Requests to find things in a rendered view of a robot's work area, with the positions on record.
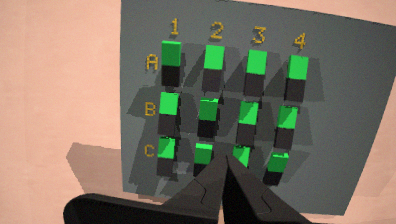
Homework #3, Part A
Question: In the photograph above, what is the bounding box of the grey switch panel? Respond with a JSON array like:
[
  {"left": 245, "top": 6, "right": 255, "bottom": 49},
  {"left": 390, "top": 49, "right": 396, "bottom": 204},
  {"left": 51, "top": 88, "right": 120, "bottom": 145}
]
[{"left": 119, "top": 0, "right": 396, "bottom": 216}]

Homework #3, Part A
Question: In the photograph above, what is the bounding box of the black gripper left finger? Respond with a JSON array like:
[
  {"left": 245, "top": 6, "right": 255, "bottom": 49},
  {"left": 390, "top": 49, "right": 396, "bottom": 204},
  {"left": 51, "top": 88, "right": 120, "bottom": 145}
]
[{"left": 63, "top": 154, "right": 228, "bottom": 224}]

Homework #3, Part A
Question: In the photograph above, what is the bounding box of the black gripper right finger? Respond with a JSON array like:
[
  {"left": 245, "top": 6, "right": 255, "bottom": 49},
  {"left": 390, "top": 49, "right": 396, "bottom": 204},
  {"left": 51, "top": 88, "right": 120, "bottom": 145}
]
[{"left": 222, "top": 155, "right": 321, "bottom": 224}]

